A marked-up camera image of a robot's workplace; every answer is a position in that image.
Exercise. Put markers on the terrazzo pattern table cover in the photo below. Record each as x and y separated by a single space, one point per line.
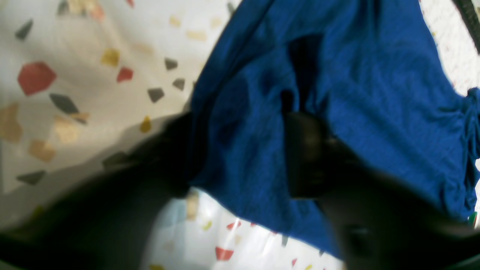
86 82

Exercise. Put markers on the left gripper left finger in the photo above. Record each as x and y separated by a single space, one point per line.
106 222

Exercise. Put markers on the navy blue t-shirt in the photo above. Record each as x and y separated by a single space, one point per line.
369 68

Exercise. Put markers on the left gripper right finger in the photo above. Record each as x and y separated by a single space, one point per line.
378 223

